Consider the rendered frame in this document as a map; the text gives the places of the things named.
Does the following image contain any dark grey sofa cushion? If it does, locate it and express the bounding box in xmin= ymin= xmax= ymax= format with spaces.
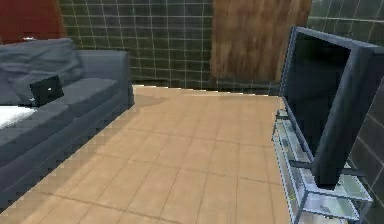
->
xmin=0 ymin=37 xmax=85 ymax=107

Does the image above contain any black laptop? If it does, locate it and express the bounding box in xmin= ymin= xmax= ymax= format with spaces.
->
xmin=28 ymin=75 xmax=65 ymax=108

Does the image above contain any glass television stand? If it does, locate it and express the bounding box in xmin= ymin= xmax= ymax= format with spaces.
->
xmin=271 ymin=108 xmax=374 ymax=224

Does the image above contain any dark grey sofa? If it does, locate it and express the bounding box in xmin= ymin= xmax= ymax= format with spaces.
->
xmin=0 ymin=37 xmax=135 ymax=210

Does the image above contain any black television set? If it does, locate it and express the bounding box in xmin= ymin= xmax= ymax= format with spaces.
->
xmin=278 ymin=26 xmax=384 ymax=191

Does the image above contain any red wall panel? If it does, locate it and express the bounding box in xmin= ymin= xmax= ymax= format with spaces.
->
xmin=0 ymin=0 xmax=68 ymax=45

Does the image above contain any brown wooden door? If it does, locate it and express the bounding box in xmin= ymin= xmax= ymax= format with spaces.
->
xmin=209 ymin=0 xmax=313 ymax=83

